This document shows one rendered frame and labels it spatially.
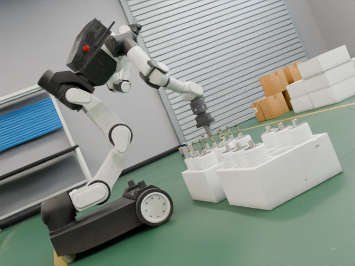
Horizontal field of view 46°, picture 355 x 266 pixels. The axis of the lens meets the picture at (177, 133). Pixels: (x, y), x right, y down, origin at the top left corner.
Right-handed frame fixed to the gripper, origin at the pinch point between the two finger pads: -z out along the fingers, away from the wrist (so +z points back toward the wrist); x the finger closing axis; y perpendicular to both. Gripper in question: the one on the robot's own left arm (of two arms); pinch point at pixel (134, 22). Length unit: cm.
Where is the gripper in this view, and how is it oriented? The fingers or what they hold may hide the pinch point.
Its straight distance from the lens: 310.0
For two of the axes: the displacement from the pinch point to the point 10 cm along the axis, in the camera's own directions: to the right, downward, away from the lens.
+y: -4.4, -3.7, -8.2
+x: 8.8, -0.2, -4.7
